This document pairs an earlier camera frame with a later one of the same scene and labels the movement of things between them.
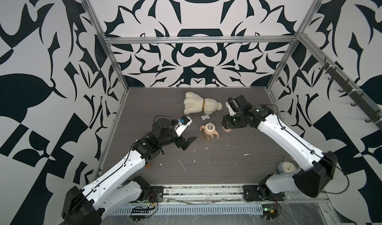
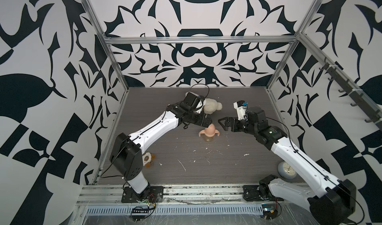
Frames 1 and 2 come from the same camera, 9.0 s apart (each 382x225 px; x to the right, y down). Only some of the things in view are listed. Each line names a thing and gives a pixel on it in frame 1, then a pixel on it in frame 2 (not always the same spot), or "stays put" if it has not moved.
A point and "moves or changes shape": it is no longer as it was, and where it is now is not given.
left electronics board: x=139 y=213 stays put
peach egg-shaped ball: x=227 y=130 moves or changes shape
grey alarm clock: x=287 y=167 stays put
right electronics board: x=269 y=211 stays put
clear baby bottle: x=209 y=137 stays put
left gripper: x=180 y=142 → x=206 y=122
